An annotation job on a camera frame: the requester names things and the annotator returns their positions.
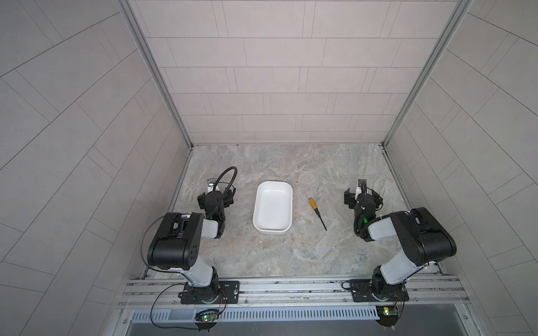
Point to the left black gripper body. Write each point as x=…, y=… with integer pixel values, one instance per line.
x=202, y=199

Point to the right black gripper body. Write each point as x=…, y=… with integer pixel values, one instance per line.
x=349, y=197

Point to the yellow handled screwdriver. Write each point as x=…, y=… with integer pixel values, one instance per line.
x=316, y=210

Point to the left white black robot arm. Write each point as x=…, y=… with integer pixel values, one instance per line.
x=176, y=245

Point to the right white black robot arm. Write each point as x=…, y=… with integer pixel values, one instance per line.
x=422, y=240

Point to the white rectangular plastic bin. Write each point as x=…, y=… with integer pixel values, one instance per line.
x=273, y=208

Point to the white slotted vent strip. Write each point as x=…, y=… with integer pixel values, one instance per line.
x=252, y=314

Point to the right green circuit board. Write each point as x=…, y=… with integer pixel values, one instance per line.
x=388, y=316

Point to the green circuit board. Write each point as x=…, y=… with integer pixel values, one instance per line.
x=388, y=316
x=207, y=316

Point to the left green circuit board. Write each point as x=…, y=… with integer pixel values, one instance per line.
x=207, y=316

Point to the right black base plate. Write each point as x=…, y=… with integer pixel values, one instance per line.
x=362, y=290

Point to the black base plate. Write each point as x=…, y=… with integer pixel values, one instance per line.
x=362, y=290
x=214, y=293

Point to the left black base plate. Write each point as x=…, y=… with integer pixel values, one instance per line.
x=214, y=293

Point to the aluminium mounting rail frame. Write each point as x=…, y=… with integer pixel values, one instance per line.
x=428, y=290

